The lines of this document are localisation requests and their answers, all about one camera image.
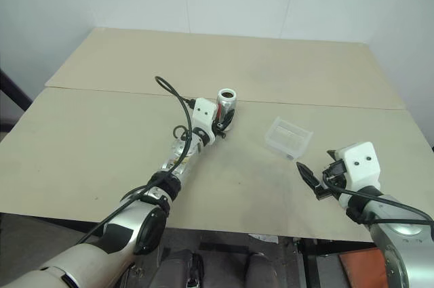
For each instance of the beige table cover sheet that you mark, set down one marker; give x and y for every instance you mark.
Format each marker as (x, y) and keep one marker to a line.
(84, 152)
(220, 61)

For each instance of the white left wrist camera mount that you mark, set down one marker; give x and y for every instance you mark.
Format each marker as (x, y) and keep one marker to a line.
(204, 115)

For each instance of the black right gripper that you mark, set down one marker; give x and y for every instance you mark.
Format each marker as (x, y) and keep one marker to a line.
(335, 176)

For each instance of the dark rounded shape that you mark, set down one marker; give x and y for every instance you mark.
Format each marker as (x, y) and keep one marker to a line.
(181, 269)
(262, 271)

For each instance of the black table frame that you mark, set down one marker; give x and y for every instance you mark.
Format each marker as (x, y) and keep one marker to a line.
(310, 264)

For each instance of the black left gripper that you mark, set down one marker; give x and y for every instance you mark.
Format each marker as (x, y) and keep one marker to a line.
(222, 128)

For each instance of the clear plastic container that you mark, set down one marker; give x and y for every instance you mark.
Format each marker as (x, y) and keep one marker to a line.
(288, 137)

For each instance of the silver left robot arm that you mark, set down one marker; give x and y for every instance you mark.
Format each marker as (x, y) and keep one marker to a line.
(135, 220)

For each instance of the silver can red stripe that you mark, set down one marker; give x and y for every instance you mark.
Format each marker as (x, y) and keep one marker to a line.
(227, 101)

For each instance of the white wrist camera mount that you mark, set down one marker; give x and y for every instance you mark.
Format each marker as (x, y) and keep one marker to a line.
(204, 115)
(361, 166)

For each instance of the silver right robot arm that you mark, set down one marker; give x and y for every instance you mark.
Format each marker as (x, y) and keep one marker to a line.
(400, 237)

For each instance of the orange sheet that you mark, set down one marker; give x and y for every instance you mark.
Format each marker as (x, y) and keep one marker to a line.
(364, 267)

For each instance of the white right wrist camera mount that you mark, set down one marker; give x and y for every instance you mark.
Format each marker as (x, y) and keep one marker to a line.
(361, 166)

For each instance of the black slanted bar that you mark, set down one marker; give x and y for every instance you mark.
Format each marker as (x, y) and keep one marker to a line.
(13, 95)

